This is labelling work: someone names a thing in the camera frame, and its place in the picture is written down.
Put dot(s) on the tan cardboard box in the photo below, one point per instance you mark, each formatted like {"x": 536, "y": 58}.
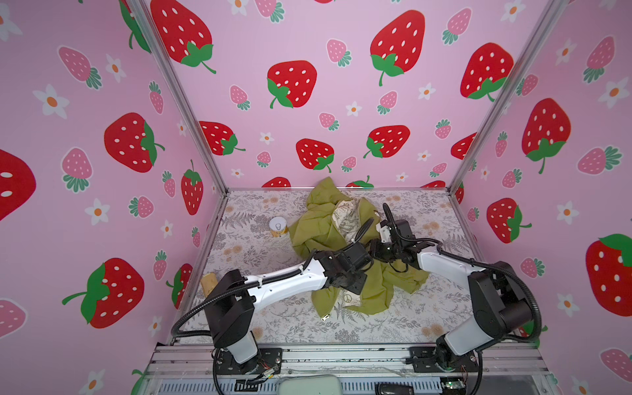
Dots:
{"x": 208, "y": 283}

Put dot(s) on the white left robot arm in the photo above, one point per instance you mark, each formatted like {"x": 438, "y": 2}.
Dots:
{"x": 226, "y": 314}

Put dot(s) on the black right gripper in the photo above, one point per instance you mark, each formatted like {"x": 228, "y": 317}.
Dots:
{"x": 374, "y": 249}

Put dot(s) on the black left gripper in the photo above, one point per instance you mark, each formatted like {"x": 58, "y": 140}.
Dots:
{"x": 361, "y": 276}

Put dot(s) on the green zip jacket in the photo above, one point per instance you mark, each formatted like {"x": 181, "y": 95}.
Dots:
{"x": 330, "y": 223}

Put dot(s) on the white device on rail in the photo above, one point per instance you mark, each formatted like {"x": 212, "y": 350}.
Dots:
{"x": 313, "y": 385}

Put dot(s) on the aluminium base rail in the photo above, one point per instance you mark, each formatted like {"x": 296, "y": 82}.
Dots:
{"x": 399, "y": 360}

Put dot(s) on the black device on rail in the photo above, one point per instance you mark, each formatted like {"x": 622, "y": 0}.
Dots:
{"x": 393, "y": 389}

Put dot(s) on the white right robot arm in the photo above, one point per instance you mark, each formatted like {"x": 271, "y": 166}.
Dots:
{"x": 503, "y": 307}

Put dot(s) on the small white-lidded can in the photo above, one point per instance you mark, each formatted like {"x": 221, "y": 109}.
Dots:
{"x": 278, "y": 226}

